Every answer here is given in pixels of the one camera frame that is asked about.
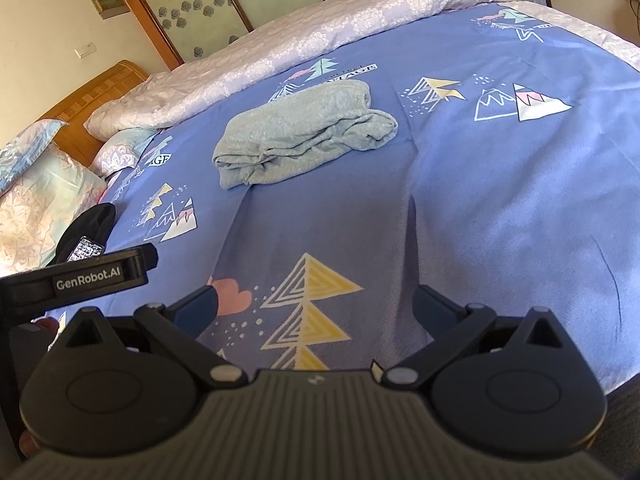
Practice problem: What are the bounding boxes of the grey sweat pants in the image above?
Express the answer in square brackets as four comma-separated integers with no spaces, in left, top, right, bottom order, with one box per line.
[212,79,398,190]

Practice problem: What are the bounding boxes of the smartphone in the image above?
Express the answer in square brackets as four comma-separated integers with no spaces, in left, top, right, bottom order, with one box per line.
[66,236,105,262]

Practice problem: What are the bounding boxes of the black cloth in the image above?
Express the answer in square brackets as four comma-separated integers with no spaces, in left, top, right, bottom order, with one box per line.
[48,203,116,266]

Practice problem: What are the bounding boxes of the floral pillow stack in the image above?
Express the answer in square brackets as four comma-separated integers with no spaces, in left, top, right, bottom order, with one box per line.
[0,119,106,276]

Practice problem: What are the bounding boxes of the blue patterned bed sheet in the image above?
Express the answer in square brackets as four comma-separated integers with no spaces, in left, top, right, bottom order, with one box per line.
[96,4,639,390]

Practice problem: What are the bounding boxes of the wooden headboard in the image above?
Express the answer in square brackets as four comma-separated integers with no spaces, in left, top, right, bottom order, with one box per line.
[40,60,149,167]

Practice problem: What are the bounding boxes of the small white blue pillow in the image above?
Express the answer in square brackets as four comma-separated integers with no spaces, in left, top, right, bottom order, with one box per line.
[90,128,158,179]

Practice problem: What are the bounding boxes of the white lilac quilt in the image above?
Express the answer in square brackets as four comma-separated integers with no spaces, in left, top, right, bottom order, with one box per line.
[85,0,525,142]

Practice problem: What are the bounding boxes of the white wall switch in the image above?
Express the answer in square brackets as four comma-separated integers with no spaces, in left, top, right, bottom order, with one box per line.
[75,42,96,58]

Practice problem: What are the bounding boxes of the wall electrical panel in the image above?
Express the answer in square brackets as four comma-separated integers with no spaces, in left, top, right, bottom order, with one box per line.
[90,0,129,20]

